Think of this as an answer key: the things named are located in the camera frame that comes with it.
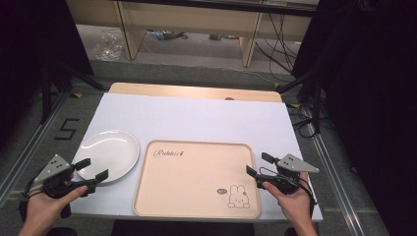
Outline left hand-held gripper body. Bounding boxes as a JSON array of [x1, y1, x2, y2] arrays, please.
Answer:
[[32, 153, 98, 200]]

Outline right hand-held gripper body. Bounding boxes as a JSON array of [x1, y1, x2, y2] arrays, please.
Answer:
[[255, 152, 321, 196]]

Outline white round plate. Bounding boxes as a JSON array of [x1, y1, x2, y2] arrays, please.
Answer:
[[72, 129, 141, 185]]

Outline person's right hand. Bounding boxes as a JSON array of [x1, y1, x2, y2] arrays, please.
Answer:
[[262, 172, 318, 229]]

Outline person's left hand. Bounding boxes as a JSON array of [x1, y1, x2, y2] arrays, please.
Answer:
[[23, 173, 89, 230]]

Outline beige tray with rabbit print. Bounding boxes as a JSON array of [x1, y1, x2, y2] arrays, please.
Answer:
[[132, 139, 263, 220]]

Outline black tripod stand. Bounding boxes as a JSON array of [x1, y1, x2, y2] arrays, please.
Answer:
[[277, 70, 325, 135], [39, 61, 106, 125]]

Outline white table cover board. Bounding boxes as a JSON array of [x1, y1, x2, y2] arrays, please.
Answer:
[[70, 92, 325, 223]]

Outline light wooden table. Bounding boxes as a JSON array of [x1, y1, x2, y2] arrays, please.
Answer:
[[107, 82, 283, 103]]

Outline black curtain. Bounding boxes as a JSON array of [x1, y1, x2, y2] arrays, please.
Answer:
[[290, 0, 417, 236], [0, 0, 94, 147]]

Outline clear plastic bag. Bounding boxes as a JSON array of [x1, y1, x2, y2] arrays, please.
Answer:
[[92, 29, 124, 62]]

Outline small brown item under desk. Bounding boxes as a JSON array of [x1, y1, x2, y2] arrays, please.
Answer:
[[208, 32, 240, 41]]

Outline bluish bundle under desk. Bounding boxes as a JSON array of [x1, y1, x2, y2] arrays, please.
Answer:
[[145, 29, 190, 41]]

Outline light wooden background desk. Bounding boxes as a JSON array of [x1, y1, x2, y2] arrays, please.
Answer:
[[65, 0, 321, 69]]

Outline metal floor rail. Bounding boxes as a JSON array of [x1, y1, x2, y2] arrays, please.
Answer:
[[0, 92, 71, 208], [307, 107, 366, 236]]

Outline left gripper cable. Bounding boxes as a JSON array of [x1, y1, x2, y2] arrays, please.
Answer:
[[20, 178, 45, 202]]

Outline black floor cables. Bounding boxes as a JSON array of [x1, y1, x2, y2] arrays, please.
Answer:
[[287, 103, 322, 139]]

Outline black hanging cables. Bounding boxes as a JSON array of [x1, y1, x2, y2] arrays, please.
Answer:
[[255, 13, 298, 76]]

